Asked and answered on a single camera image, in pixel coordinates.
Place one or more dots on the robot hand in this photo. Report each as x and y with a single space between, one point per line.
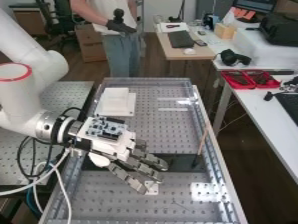
113 143

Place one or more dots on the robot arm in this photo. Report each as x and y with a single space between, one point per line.
26 100

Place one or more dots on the small white pin block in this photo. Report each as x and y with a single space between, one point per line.
153 189

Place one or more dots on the clear box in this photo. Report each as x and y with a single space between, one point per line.
176 110

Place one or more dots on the thin stick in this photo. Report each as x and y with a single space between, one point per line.
202 140

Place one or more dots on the person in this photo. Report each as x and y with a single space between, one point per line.
119 50

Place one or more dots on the wooden desk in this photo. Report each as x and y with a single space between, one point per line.
176 53

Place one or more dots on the white mouse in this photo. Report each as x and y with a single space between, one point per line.
188 51

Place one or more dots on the red tray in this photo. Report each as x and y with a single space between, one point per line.
264 79
238 80

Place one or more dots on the white desk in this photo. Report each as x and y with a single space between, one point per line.
260 116
283 65

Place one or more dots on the black headphones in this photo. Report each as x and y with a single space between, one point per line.
232 57

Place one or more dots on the black handheld controller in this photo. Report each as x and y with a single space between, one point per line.
118 13

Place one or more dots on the black chair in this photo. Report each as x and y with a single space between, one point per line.
57 16

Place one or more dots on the wooden cabinet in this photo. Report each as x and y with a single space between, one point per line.
27 21

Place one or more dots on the small cardboard box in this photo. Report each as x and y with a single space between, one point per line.
224 31

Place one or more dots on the white foam block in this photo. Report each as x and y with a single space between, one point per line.
266 46

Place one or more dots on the black bag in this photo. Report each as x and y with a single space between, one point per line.
280 30

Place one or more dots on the screen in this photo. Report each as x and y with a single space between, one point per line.
254 5

